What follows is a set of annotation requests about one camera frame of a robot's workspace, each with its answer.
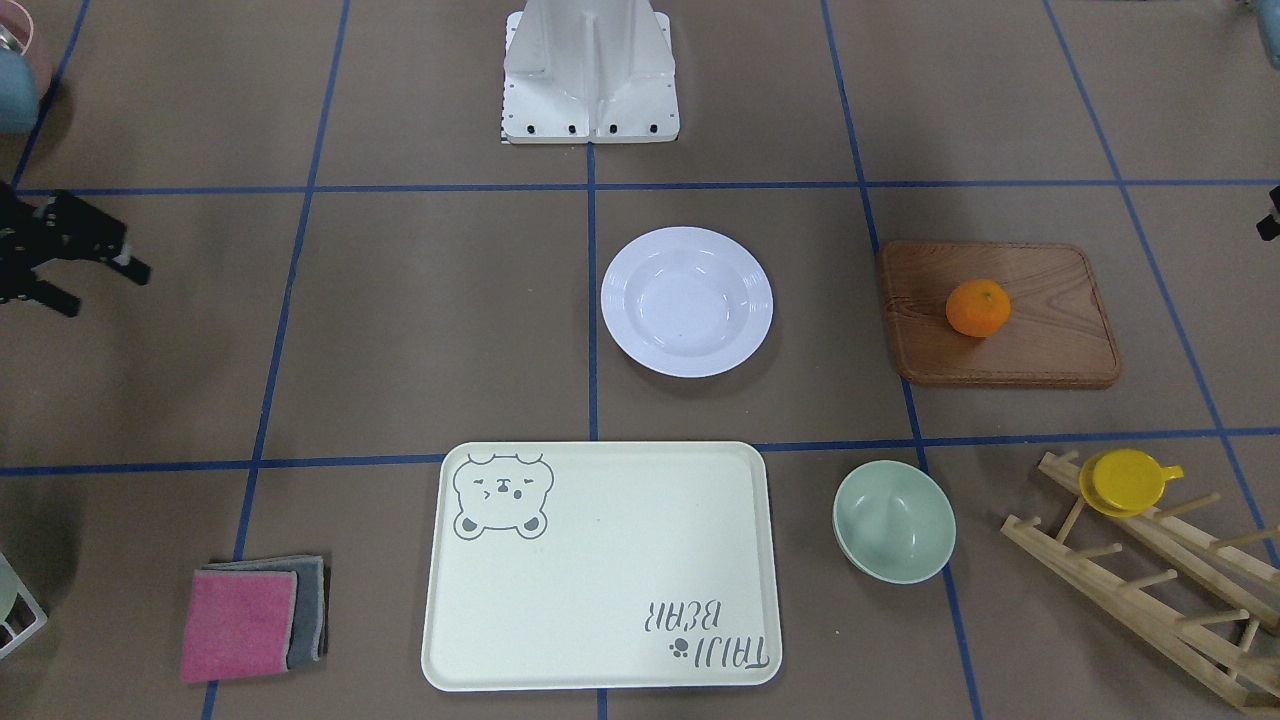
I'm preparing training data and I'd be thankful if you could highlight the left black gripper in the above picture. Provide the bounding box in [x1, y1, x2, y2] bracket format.
[1257, 186, 1280, 242]

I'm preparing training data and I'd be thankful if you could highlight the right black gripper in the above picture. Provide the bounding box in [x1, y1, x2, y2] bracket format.
[1, 183, 151, 318]

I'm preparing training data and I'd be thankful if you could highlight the orange fruit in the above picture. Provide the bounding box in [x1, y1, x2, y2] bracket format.
[945, 278, 1012, 340]

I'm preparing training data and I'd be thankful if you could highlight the white round plate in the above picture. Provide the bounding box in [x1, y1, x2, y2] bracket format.
[599, 225, 774, 378]

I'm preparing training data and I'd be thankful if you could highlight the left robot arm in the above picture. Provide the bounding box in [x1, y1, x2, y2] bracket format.
[1244, 0, 1279, 242]

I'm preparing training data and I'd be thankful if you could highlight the cream bear serving tray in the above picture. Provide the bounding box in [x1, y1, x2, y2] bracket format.
[421, 441, 785, 692]

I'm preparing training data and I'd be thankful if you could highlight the wooden cutting board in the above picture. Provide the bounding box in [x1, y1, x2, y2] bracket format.
[877, 240, 1123, 389]

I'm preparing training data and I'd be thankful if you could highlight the pink bowl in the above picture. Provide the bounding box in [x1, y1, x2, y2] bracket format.
[1, 1, 54, 102]

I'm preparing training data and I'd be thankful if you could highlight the yellow cup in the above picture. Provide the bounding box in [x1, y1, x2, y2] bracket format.
[1076, 448, 1184, 518]

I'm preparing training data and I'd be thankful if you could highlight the pink cloth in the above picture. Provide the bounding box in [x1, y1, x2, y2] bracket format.
[180, 569, 297, 684]

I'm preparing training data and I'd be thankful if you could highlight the wooden dish rack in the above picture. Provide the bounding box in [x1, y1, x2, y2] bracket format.
[1000, 452, 1279, 719]

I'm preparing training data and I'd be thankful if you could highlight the green bowl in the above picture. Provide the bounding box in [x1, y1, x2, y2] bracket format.
[831, 460, 957, 585]

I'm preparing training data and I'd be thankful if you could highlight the white wire cup rack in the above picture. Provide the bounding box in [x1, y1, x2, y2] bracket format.
[1, 553, 49, 660]

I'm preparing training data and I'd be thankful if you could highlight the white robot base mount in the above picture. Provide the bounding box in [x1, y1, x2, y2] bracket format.
[500, 1, 681, 145]

